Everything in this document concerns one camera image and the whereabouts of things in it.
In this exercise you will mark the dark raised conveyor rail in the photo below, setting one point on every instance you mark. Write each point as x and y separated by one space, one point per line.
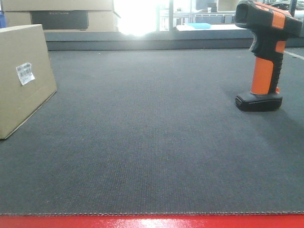
160 40

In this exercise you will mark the dark grey fabric mat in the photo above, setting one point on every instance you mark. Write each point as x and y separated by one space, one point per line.
157 132

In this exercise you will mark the large brown cardboard box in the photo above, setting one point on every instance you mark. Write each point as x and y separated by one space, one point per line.
63 15

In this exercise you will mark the small brown cardboard package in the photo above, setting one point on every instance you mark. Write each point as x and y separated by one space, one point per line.
19 45

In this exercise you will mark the orange black barcode scanner gun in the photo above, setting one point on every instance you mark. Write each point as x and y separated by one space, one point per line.
271 28

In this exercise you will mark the light blue foam pad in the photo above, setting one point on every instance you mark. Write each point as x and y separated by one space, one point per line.
198 25

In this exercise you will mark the white barcode label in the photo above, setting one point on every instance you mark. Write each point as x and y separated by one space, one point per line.
24 73

